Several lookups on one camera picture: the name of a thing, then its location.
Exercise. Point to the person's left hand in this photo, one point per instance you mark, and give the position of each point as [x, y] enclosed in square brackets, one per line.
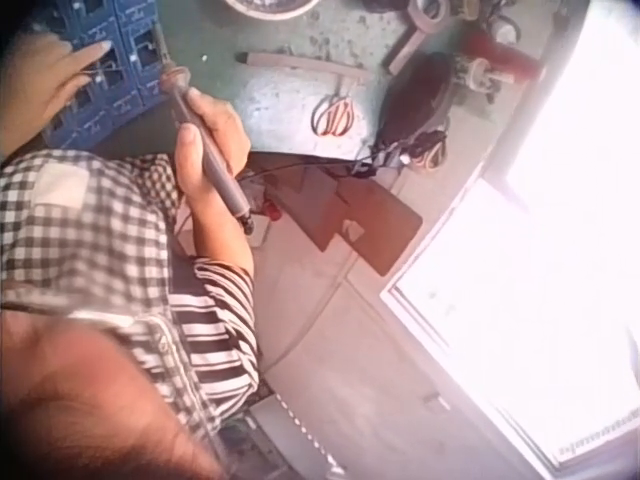
[35, 85]

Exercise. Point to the red cylinder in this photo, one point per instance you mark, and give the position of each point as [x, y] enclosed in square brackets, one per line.
[500, 52]

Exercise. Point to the brown flat panel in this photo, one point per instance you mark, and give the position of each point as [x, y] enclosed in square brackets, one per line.
[370, 225]

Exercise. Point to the small red knob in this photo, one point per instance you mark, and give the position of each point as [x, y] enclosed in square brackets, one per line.
[271, 210]

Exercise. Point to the blue compartment tray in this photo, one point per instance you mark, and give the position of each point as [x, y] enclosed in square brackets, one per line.
[135, 55]

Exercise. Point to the grey box with dotted edge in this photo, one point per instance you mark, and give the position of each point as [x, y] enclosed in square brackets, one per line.
[295, 435]

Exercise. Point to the dark soldering iron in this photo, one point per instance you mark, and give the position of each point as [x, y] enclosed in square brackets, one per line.
[220, 175]

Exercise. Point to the white window frame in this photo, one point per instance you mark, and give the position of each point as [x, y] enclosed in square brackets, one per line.
[525, 300]

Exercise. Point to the white flat stick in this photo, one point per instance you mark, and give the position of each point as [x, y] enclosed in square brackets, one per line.
[402, 52]

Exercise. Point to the black oval stand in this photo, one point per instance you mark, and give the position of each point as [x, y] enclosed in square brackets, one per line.
[415, 97]

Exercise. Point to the white round bowl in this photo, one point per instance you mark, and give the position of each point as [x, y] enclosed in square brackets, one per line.
[270, 7]

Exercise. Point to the small white spool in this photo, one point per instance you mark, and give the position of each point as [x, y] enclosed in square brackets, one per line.
[484, 75]

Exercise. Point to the grey flat bar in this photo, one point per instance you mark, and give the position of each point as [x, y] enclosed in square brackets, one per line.
[300, 62]

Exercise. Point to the white tape roll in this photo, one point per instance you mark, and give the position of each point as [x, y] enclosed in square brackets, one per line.
[430, 12]

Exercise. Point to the person's right hand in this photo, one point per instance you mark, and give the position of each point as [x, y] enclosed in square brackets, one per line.
[220, 130]

